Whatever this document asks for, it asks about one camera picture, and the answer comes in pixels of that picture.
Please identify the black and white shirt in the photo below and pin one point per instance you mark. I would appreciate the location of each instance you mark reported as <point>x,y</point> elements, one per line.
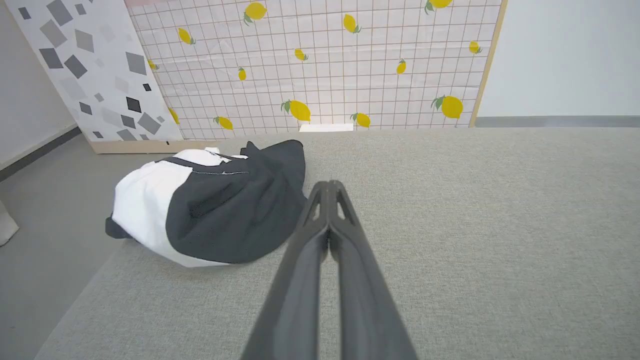
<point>225,215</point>

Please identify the grey terrazzo print panel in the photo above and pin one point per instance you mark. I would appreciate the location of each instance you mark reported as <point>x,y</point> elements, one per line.
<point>95,70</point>

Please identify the lemon print grid panel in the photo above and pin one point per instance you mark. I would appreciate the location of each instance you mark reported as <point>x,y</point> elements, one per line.
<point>325,65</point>

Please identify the white cloth object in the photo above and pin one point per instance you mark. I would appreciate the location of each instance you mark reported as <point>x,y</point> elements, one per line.
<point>6,225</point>

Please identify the small white box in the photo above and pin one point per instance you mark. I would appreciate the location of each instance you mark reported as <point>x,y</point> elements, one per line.
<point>326,128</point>

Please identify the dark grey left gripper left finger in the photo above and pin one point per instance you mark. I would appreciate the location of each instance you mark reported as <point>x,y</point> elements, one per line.
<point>297,290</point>

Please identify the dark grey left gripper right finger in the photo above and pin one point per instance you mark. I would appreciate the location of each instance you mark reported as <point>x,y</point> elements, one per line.
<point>362,300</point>

